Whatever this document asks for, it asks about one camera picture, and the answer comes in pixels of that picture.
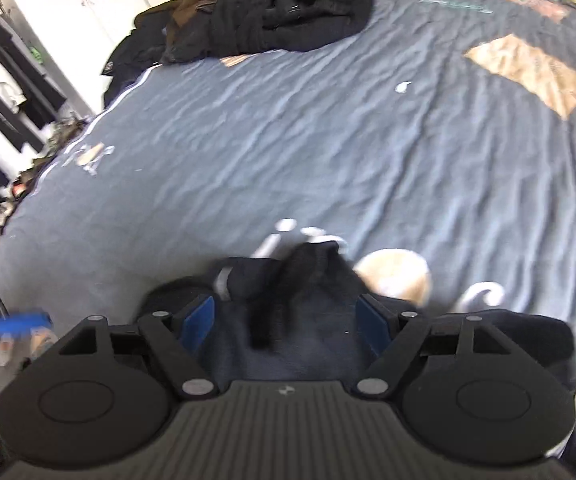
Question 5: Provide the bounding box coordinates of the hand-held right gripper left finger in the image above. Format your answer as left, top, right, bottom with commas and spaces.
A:
53, 295, 219, 401

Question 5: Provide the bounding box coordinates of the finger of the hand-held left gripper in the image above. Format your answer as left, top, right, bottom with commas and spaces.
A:
0, 300, 51, 348

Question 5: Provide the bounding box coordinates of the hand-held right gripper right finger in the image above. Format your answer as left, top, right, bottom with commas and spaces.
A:
352, 294, 521, 401

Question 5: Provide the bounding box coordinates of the black shirt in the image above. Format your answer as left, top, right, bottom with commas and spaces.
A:
138, 240, 576, 401

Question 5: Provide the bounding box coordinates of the row of hanging clothes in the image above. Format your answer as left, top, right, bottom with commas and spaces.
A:
0, 10, 69, 206

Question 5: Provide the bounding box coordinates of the pile of black clothes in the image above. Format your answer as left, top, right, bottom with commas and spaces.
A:
100, 0, 374, 106

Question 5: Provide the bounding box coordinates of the camouflage cloth pile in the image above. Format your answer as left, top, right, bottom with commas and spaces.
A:
0, 112, 91, 231

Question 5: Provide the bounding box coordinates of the grey printed quilt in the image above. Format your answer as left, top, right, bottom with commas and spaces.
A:
0, 0, 576, 461

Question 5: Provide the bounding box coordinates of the brown garment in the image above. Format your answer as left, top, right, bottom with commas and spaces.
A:
165, 0, 219, 46

